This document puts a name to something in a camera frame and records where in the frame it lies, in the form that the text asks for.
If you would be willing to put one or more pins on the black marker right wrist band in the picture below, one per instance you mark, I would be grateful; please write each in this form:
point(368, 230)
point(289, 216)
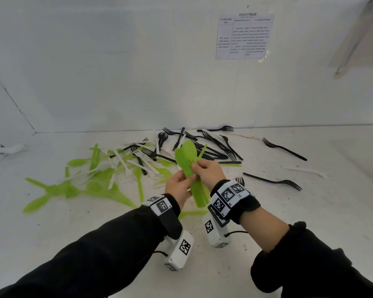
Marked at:
point(242, 204)

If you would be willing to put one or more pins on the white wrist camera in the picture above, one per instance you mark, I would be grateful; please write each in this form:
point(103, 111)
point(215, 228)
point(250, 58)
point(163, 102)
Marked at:
point(216, 234)
point(180, 249)

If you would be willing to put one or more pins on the black marker wrist band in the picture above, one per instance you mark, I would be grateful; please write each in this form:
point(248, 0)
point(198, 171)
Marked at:
point(168, 211)
point(242, 204)

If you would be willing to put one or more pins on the pile of white plastic forks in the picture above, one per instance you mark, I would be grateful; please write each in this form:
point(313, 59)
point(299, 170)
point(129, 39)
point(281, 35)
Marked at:
point(129, 173)

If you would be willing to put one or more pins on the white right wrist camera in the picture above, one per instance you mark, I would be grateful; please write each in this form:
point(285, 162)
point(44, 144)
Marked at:
point(216, 234)

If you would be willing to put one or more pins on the person's left forearm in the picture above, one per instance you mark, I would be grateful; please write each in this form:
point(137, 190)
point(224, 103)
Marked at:
point(90, 260)

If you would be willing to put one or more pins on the person's left hand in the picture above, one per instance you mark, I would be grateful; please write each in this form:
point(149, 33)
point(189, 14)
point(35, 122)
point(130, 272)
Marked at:
point(177, 187)

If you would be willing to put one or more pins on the pile of plastic cutlery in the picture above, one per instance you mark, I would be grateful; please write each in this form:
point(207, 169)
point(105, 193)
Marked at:
point(96, 186)

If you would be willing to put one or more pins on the person's right hand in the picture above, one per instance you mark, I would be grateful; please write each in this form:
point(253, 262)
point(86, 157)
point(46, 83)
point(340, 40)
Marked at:
point(211, 173)

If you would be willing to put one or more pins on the metal wall bracket frame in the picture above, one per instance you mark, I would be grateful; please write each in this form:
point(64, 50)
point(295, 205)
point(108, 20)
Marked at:
point(348, 55)

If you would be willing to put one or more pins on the printed paper wall notice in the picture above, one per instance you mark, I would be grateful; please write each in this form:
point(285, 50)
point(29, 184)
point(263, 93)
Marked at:
point(244, 37)

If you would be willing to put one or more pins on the stack of green spoons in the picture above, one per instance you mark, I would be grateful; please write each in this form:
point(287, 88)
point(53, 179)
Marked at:
point(185, 153)

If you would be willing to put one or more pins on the black marker left wrist band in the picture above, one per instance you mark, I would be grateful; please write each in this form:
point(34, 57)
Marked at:
point(168, 211)

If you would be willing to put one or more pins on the small white wall clip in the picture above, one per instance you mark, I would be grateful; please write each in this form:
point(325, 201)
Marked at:
point(11, 148)

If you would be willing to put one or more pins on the pile of black plastic forks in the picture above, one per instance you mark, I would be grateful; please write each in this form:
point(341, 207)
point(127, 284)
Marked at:
point(283, 148)

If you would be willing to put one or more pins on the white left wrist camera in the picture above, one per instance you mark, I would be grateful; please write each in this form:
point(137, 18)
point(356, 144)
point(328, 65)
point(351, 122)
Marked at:
point(180, 249)

